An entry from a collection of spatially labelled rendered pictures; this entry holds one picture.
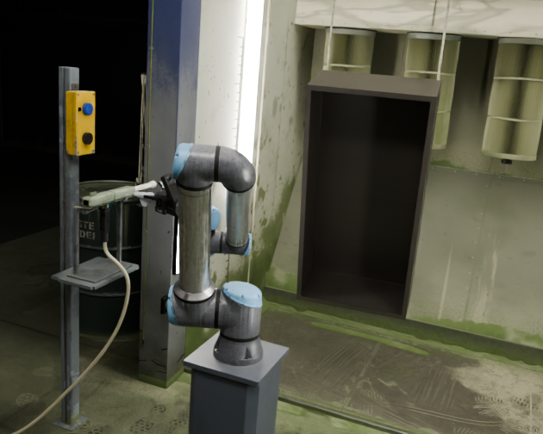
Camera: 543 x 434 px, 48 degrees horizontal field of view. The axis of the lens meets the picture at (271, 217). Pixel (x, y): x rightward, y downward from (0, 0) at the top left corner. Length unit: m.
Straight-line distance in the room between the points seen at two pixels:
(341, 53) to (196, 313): 2.43
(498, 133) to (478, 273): 0.91
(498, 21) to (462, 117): 0.76
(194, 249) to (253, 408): 0.63
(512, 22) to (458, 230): 1.35
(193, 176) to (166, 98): 1.09
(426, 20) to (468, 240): 1.45
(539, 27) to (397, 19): 0.82
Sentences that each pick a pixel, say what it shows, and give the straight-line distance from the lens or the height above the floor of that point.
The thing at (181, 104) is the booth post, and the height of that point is 1.50.
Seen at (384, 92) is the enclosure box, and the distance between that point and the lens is 2.86.
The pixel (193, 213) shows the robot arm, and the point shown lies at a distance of 1.98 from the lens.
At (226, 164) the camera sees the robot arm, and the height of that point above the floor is 1.41.
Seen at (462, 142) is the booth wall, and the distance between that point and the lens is 4.42.
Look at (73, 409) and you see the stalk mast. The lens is 3.11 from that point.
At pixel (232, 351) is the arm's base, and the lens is 2.28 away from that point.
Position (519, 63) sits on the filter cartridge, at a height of 1.83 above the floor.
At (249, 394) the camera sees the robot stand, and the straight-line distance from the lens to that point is 2.26.
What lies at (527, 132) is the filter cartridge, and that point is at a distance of 4.01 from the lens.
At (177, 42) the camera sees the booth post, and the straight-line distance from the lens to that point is 2.92.
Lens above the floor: 1.73
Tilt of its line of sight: 15 degrees down
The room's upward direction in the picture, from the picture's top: 5 degrees clockwise
